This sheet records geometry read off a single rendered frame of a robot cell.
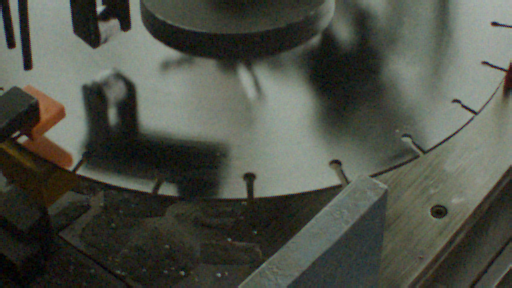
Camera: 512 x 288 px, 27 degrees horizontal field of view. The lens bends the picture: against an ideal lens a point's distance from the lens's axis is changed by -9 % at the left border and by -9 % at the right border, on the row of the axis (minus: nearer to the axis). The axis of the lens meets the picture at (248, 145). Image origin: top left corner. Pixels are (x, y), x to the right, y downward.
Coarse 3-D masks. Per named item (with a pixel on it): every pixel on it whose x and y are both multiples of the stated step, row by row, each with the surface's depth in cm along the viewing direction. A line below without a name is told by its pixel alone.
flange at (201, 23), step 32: (160, 0) 60; (192, 0) 60; (224, 0) 60; (256, 0) 60; (288, 0) 60; (320, 0) 60; (192, 32) 58; (224, 32) 58; (256, 32) 58; (288, 32) 59
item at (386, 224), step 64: (0, 0) 49; (0, 192) 60; (64, 192) 54; (320, 192) 64; (384, 192) 43; (448, 192) 64; (0, 256) 55; (64, 256) 57; (320, 256) 41; (384, 256) 60; (448, 256) 62
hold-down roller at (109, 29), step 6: (102, 6) 56; (102, 12) 56; (108, 12) 56; (102, 18) 56; (108, 18) 56; (114, 18) 56; (102, 24) 56; (108, 24) 56; (114, 24) 56; (102, 30) 56; (108, 30) 56; (114, 30) 56; (102, 36) 56; (108, 36) 56; (114, 36) 56; (102, 42) 56; (108, 42) 57
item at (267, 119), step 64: (64, 0) 63; (384, 0) 61; (448, 0) 61; (0, 64) 58; (64, 64) 58; (128, 64) 58; (192, 64) 57; (256, 64) 57; (320, 64) 57; (384, 64) 57; (448, 64) 57; (64, 128) 54; (128, 128) 54; (192, 128) 54; (256, 128) 54; (320, 128) 53; (384, 128) 53; (448, 128) 53; (128, 192) 51; (192, 192) 51; (256, 192) 50
